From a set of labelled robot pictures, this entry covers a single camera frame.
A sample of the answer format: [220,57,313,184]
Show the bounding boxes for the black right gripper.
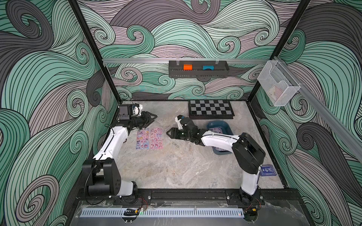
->
[169,126,194,139]

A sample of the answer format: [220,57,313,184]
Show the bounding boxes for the pink sticker sheet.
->
[150,128,163,150]
[136,128,150,149]

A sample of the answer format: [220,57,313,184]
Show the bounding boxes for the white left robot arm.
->
[82,111,157,197]

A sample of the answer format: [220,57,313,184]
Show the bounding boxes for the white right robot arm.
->
[166,115,266,205]

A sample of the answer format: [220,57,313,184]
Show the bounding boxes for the sticker sheet stack in box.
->
[209,127,226,154]

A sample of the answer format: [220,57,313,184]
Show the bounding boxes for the teal plastic storage box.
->
[206,121,233,155]

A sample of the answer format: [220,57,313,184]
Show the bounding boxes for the black and grey chessboard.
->
[188,99,235,120]

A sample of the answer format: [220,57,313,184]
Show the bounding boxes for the orange block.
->
[183,64,193,71]

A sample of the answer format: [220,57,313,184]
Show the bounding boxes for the teal block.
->
[203,66,215,71]

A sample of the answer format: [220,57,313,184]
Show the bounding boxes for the blue card deck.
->
[260,164,277,177]

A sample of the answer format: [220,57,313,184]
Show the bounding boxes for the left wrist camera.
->
[131,104,143,117]

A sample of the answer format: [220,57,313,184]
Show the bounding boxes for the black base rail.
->
[73,188,304,208]

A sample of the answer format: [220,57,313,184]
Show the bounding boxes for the aluminium rail back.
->
[102,57,268,65]

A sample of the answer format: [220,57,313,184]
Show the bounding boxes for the aluminium rail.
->
[273,56,362,162]
[102,57,268,65]

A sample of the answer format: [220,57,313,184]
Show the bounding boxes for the black wall-mounted tray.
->
[168,61,230,80]

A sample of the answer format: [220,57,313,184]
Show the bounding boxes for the white perforated cable duct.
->
[80,208,244,218]

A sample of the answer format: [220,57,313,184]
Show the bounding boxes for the clear plastic wall holder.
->
[257,60,300,106]

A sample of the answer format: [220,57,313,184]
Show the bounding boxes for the black corner frame post left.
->
[68,0,122,105]

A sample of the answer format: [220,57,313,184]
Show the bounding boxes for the black corner frame post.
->
[247,0,311,102]
[68,0,122,105]

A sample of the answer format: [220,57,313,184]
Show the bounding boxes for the aluminium rail right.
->
[273,56,362,162]

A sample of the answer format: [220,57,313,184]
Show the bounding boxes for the black corner frame post right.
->
[247,0,311,102]

